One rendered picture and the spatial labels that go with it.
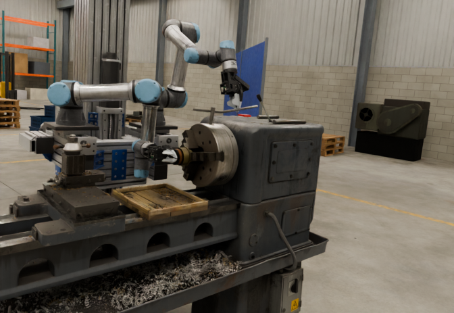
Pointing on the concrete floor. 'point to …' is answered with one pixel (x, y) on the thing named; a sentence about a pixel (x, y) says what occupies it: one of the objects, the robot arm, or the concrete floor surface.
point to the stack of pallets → (9, 113)
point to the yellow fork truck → (8, 89)
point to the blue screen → (244, 63)
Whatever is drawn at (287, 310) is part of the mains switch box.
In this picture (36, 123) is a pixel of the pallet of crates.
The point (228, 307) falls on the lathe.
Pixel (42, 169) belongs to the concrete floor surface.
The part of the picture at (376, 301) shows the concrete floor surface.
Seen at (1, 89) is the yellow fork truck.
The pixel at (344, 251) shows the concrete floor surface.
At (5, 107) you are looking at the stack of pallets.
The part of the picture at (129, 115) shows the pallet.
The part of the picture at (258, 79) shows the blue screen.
